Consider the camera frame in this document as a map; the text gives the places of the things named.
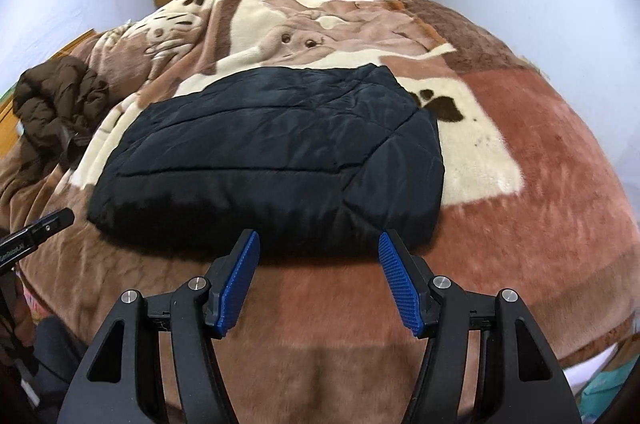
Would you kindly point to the dark brown puffer jacket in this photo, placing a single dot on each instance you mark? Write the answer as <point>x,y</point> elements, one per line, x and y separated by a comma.
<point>60,104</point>

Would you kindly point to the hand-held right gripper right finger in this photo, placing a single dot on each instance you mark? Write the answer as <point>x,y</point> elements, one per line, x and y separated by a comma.
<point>400,289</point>

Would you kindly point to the brown animal printed blanket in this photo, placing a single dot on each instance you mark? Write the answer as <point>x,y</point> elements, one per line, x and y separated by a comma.
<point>500,254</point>

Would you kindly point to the black quilted jacket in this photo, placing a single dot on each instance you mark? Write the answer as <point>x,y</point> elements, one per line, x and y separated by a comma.
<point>270,154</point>

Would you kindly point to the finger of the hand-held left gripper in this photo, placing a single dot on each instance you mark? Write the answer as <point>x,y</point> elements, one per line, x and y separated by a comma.
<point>45,226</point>

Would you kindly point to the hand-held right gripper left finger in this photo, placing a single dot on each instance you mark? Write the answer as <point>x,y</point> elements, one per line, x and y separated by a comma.
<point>240,284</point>

